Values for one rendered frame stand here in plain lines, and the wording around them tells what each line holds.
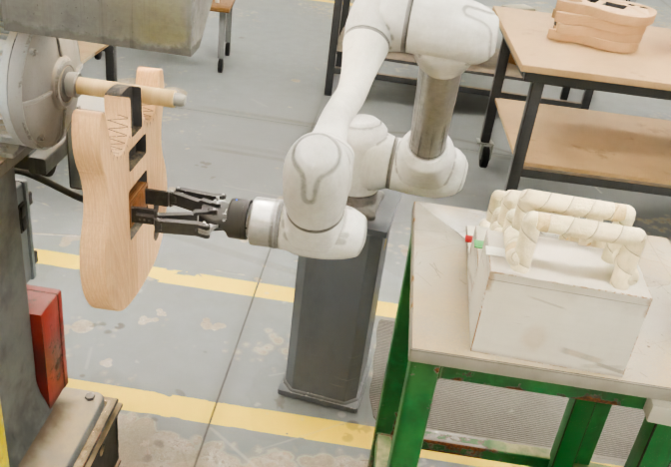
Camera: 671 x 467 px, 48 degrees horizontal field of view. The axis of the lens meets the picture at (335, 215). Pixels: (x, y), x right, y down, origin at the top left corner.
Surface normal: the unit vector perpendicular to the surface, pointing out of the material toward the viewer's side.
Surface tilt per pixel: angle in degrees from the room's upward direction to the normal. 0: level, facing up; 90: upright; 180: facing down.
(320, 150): 39
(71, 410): 24
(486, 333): 90
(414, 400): 90
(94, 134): 82
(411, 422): 90
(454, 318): 0
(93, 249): 72
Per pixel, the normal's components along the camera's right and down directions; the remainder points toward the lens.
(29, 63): 0.87, 0.07
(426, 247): 0.11, -0.87
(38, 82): 0.97, 0.17
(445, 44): -0.17, 0.61
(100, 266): -0.08, 0.34
